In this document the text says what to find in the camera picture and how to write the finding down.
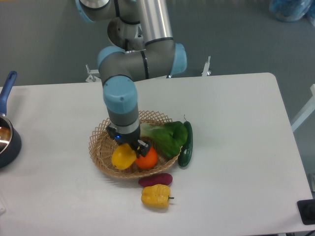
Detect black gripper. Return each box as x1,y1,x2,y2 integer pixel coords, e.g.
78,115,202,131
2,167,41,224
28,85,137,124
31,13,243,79
106,126,151,158

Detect yellow mango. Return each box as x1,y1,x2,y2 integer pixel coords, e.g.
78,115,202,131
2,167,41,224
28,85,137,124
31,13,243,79
111,144,137,170

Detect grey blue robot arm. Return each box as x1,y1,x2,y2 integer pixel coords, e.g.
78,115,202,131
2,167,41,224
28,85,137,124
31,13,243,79
76,0,187,156

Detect woven wicker basket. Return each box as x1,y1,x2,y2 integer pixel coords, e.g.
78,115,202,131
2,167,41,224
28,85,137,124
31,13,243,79
89,111,180,178

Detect orange fruit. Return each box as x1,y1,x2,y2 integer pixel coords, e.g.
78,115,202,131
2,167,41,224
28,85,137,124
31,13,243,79
135,147,158,170

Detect green bok choy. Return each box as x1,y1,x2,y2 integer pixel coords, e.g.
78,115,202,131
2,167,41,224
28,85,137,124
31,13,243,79
140,121,188,159

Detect purple sweet potato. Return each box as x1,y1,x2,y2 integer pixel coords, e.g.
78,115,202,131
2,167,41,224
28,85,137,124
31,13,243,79
138,173,173,187

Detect dark green cucumber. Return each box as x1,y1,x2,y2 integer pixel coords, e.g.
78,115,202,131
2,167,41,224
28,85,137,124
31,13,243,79
178,118,193,168

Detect yellow bell pepper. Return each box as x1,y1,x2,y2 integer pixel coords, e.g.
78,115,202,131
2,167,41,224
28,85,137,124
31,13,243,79
141,184,175,208

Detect dark blue saucepan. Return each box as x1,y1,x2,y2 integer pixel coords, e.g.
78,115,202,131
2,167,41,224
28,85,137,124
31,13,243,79
0,71,22,168

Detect black device at table edge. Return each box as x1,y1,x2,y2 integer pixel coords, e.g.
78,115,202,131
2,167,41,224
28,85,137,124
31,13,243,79
297,199,315,225

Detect blue plastic bag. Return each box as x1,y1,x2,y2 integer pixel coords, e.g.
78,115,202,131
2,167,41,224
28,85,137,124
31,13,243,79
269,0,315,27

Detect white frame leg right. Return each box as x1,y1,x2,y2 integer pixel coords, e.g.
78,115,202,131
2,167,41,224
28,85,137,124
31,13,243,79
291,84,315,132

